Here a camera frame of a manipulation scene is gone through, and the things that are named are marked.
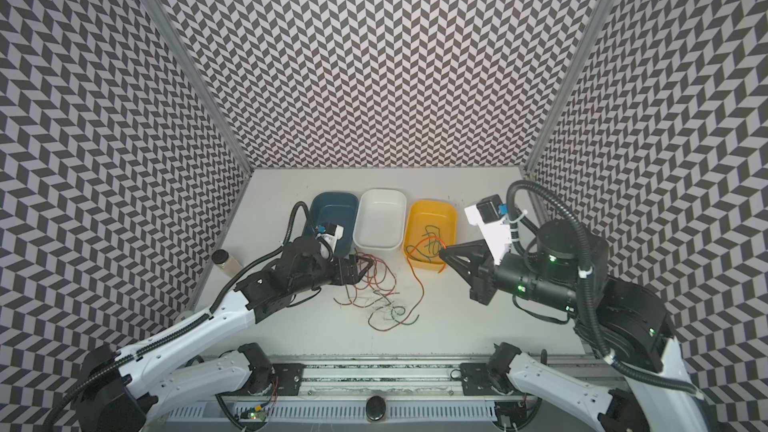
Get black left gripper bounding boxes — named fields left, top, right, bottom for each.
left=288, top=252, right=376, bottom=293

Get red cables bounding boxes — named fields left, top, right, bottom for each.
left=334, top=235, right=448, bottom=333

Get green cable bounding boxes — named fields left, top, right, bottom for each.
left=419, top=224, right=445, bottom=253

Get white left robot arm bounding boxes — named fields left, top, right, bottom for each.
left=42, top=223, right=374, bottom=431

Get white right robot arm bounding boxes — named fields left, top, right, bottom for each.
left=439, top=180, right=721, bottom=431

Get yellow plastic bin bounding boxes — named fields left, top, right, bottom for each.
left=402, top=200, right=458, bottom=272

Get white plastic bin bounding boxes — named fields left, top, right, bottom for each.
left=353, top=189, right=407, bottom=251

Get teal plastic bin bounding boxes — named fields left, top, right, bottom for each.
left=309, top=191, right=359, bottom=257

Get black lid spice jar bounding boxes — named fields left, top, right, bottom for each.
left=211, top=249, right=243, bottom=278

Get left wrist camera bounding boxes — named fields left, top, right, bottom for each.
left=316, top=222, right=344, bottom=247

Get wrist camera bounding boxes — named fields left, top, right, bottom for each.
left=464, top=194, right=513, bottom=265
left=316, top=222, right=344, bottom=247

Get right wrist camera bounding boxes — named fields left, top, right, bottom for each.
left=464, top=194, right=513, bottom=265

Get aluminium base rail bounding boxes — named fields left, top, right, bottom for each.
left=173, top=356, right=637, bottom=432

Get black knob on rail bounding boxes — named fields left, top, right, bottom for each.
left=365, top=395, right=387, bottom=423

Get aluminium corner post right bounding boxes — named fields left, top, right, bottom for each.
left=523, top=0, right=616, bottom=176

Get aluminium corner post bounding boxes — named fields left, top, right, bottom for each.
left=140, top=0, right=253, bottom=176
left=523, top=0, right=616, bottom=176

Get aluminium corner post left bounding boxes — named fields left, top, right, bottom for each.
left=140, top=0, right=253, bottom=176

